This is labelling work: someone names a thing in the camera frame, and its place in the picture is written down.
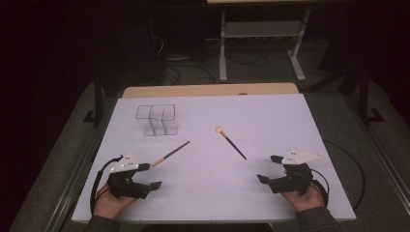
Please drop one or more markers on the person's right hand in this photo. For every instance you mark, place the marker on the person's right hand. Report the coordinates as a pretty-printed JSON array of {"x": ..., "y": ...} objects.
[{"x": 304, "y": 199}]

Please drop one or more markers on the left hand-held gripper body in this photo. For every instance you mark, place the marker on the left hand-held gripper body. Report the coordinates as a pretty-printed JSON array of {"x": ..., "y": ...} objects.
[{"x": 124, "y": 185}]

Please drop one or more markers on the wooden table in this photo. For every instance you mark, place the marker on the wooden table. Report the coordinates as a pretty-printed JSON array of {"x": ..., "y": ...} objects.
[{"x": 193, "y": 90}]

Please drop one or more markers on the metal rail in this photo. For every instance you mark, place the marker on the metal rail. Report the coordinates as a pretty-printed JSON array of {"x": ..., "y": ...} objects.
[
  {"x": 77, "y": 180},
  {"x": 380, "y": 154}
]

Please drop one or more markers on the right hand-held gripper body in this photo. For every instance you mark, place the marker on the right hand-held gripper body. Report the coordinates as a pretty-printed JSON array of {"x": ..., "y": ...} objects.
[{"x": 291, "y": 179}]

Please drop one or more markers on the person's left hand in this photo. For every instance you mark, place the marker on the person's left hand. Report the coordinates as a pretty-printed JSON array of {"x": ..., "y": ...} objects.
[{"x": 111, "y": 204}]

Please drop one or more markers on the white board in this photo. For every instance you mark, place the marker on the white board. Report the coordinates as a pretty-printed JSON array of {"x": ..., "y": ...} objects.
[{"x": 209, "y": 190}]

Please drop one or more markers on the white metal desk frame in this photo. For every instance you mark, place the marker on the white metal desk frame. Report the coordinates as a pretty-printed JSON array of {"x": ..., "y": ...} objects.
[{"x": 222, "y": 58}]

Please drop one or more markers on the black stand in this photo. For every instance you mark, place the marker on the black stand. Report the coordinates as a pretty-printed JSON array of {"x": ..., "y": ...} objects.
[
  {"x": 98, "y": 100},
  {"x": 364, "y": 100}
]

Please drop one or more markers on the clear acrylic organizer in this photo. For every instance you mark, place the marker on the clear acrylic organizer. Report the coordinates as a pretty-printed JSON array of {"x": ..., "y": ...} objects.
[{"x": 158, "y": 120}]

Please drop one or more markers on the thin copper-ferrule makeup brush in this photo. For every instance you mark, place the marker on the thin copper-ferrule makeup brush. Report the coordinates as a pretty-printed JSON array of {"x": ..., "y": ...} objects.
[{"x": 170, "y": 154}]

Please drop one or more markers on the round-head makeup brush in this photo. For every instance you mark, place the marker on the round-head makeup brush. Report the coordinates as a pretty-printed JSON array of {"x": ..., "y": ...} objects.
[{"x": 232, "y": 144}]

